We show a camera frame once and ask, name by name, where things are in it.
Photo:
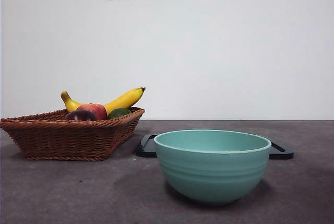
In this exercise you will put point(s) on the teal ribbed bowl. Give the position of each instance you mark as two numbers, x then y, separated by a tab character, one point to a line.
211	174

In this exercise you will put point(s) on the dark red plum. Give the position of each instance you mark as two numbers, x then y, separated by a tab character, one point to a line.
81	115

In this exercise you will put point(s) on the yellow banana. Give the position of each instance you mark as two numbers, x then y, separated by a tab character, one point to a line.
125	100

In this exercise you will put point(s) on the green round fruit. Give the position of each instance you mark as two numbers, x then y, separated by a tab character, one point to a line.
118	112

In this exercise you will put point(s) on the dark rectangular tray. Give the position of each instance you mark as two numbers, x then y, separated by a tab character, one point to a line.
146	147

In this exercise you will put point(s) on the red-orange peach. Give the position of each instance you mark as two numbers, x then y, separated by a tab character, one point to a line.
96	110

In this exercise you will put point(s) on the brown wicker basket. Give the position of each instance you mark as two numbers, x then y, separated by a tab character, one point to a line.
65	140

